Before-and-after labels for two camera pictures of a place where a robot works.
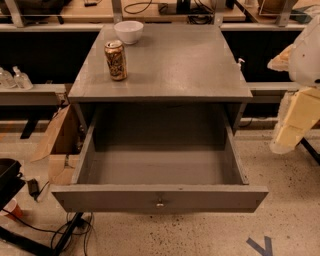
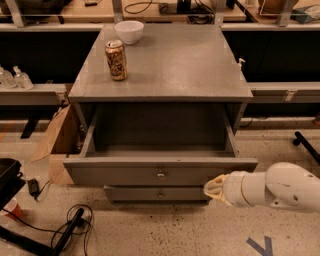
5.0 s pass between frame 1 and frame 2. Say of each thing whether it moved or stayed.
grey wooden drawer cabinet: stayed
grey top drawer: moved
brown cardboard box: stayed
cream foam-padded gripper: moved
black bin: stayed
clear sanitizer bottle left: stayed
